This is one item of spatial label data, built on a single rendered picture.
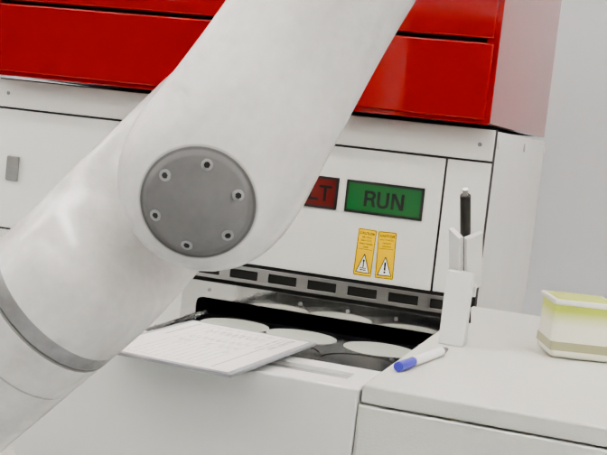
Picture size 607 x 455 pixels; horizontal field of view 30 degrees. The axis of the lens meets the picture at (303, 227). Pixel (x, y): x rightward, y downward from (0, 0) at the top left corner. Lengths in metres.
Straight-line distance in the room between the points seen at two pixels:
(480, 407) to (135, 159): 0.46
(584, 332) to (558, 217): 1.81
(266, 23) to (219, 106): 0.06
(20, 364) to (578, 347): 0.71
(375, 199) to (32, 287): 0.95
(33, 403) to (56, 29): 1.06
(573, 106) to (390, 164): 1.50
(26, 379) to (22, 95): 1.13
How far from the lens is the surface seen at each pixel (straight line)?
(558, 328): 1.31
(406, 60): 1.62
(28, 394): 0.84
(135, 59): 1.76
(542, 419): 1.03
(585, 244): 3.12
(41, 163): 1.89
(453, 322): 1.30
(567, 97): 3.12
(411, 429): 1.05
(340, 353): 1.52
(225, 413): 1.10
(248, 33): 0.69
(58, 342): 0.80
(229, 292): 1.74
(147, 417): 1.13
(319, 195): 1.69
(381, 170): 1.67
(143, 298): 0.81
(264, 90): 0.68
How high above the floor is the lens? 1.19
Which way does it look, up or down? 5 degrees down
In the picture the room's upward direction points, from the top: 6 degrees clockwise
